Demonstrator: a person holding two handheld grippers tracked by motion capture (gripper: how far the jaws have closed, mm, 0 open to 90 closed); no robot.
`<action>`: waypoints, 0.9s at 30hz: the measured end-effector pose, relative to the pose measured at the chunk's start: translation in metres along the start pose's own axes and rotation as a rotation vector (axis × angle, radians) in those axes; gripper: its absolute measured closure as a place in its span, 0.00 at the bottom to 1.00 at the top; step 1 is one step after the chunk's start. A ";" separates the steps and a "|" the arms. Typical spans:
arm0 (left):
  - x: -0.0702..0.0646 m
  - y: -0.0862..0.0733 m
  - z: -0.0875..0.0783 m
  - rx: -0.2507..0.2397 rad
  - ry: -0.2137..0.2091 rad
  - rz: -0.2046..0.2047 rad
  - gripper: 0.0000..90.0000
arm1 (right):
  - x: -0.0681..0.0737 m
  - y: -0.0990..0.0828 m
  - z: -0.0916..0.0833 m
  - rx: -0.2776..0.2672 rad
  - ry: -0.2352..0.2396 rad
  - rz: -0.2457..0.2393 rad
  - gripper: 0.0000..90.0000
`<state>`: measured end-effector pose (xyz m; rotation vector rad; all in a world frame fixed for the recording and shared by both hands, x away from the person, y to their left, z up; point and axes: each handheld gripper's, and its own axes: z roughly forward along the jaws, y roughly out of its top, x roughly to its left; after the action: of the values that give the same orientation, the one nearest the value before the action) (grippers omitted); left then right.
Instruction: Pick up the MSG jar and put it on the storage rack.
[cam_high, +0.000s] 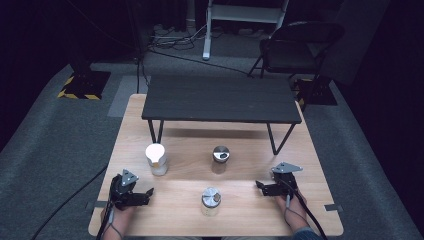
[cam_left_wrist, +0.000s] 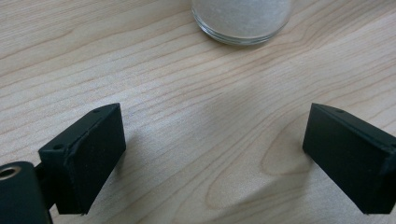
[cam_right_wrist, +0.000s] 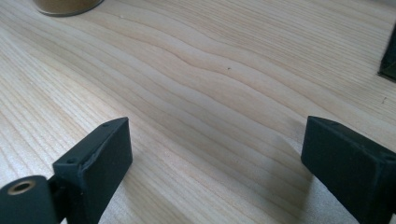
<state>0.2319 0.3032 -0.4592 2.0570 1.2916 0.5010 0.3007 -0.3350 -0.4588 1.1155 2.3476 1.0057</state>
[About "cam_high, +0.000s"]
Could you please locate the white metal stand frame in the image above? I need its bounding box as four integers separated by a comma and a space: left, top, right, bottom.
202, 0, 290, 61

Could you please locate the person's right hand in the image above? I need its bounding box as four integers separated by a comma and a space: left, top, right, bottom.
275, 191, 313, 232

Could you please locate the long black floor cable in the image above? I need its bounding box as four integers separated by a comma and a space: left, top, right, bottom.
148, 49, 253, 78

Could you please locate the white-lidded glass jar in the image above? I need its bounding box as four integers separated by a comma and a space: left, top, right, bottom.
145, 143, 169, 177

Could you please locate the bundle of floor cables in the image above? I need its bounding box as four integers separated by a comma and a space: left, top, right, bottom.
148, 23, 208, 52

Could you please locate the grey left gripper cord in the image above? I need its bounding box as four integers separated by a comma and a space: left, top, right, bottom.
108, 208, 124, 239

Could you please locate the black striped stand base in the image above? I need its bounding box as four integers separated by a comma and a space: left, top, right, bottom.
57, 54, 112, 101
293, 76, 338, 107

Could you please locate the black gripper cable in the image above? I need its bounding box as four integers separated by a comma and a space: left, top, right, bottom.
283, 179, 329, 240
96, 199, 114, 240

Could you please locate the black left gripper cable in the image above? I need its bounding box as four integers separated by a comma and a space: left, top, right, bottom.
96, 199, 114, 240

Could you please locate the black shelf with metal legs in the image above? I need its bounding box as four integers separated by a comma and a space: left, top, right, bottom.
141, 75, 303, 156

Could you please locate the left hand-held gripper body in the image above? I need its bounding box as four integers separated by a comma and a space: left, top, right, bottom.
109, 168, 141, 211

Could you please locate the yellow spice jar metal lid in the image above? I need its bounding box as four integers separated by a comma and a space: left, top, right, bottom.
200, 186, 222, 217

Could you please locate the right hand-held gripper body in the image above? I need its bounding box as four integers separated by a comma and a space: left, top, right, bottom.
270, 162, 304, 198

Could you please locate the black folding chair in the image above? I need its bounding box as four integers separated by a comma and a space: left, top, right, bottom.
248, 20, 346, 84

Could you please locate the person's left hand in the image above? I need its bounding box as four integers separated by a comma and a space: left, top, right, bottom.
104, 203, 136, 234

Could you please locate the grey fabric panel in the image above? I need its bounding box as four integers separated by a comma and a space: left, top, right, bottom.
319, 0, 391, 86

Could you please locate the brown spice jar metal lid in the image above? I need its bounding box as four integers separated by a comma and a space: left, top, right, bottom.
211, 145, 231, 175

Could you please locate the grey gripper cord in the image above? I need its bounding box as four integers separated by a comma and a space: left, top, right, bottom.
108, 208, 124, 239
283, 194, 309, 228

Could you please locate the grey right gripper cord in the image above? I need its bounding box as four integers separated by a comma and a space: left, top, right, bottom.
283, 194, 309, 228

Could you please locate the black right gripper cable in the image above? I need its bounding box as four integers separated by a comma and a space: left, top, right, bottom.
283, 179, 329, 240

